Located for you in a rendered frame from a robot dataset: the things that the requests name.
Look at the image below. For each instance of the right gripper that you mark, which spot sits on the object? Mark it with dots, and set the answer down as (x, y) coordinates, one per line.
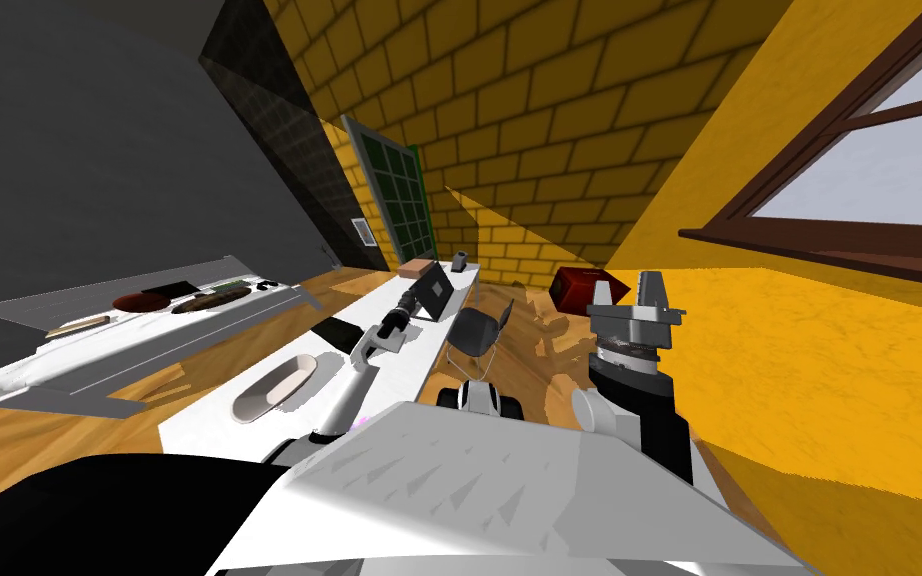
(633, 326)

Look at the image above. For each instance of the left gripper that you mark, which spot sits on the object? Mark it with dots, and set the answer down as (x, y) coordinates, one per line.
(410, 305)

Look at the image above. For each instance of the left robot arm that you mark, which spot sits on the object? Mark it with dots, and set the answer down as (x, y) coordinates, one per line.
(109, 520)

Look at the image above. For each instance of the black open laptop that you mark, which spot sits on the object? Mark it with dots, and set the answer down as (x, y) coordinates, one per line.
(434, 293)

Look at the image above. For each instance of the brown box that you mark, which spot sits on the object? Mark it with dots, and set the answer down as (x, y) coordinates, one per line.
(418, 269)

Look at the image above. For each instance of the dark red box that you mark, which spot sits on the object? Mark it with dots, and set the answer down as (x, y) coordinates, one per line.
(581, 290)

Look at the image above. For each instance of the grey mug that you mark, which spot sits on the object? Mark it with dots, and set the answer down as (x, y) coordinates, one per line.
(460, 262)

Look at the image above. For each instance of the black chair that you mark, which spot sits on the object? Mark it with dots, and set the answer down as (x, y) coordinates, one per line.
(477, 330)

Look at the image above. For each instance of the black flat pad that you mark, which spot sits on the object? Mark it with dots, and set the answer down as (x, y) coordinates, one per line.
(338, 334)

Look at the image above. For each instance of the green paned door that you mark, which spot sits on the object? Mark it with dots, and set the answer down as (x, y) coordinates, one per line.
(397, 192)

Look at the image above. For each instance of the white oblong bowl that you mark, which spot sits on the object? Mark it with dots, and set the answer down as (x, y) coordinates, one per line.
(273, 390)

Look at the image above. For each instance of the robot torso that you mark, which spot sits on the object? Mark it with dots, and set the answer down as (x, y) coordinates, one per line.
(477, 496)

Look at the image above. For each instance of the white long table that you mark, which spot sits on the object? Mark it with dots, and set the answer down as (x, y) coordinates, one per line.
(213, 436)

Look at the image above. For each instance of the brown framed window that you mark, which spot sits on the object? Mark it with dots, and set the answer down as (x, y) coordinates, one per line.
(869, 160)

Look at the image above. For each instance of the white shelf unit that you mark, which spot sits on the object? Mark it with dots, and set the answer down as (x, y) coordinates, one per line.
(133, 336)

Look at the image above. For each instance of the white wall vent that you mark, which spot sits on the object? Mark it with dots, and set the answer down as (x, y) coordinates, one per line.
(364, 232)

